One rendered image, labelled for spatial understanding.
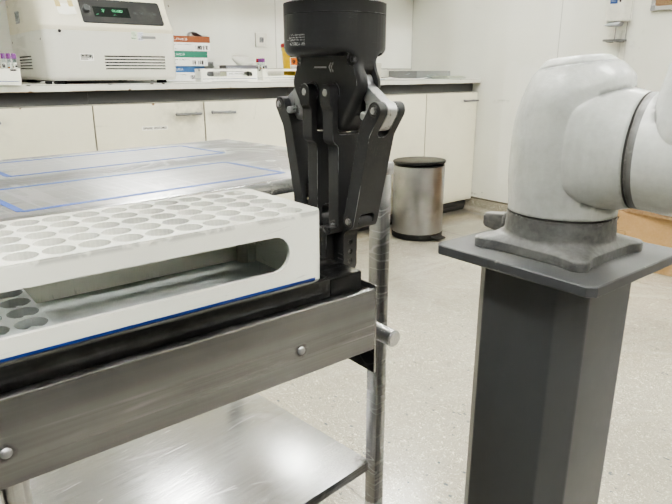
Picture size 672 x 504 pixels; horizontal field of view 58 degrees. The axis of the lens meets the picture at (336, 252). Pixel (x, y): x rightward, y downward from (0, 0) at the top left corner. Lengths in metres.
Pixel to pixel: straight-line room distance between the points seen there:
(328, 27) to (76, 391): 0.28
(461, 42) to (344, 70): 3.98
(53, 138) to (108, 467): 1.79
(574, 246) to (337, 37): 0.54
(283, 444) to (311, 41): 0.88
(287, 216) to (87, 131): 2.42
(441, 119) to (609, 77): 3.21
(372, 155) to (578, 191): 0.47
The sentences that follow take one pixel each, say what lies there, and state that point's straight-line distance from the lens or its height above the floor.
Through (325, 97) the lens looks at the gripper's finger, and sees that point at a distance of 0.45.
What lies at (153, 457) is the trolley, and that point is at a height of 0.28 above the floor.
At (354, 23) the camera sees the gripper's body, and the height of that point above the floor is 0.99.
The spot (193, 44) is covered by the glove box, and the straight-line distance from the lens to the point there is 3.41.
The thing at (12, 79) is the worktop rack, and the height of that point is 0.92.
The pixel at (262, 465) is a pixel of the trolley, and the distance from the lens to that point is 1.14.
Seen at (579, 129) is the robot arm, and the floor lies 0.88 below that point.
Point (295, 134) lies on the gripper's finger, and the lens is 0.50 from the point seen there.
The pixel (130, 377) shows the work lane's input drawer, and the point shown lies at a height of 0.80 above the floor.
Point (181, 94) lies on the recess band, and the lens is 2.98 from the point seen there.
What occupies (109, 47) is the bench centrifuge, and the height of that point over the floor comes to 1.05.
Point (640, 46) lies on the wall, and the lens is 3.75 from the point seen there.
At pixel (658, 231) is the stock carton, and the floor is 0.21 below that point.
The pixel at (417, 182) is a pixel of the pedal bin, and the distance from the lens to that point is 3.44.
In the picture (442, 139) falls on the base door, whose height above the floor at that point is 0.52.
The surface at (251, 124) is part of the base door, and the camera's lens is 3.11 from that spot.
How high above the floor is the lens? 0.96
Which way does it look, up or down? 17 degrees down
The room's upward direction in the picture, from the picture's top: straight up
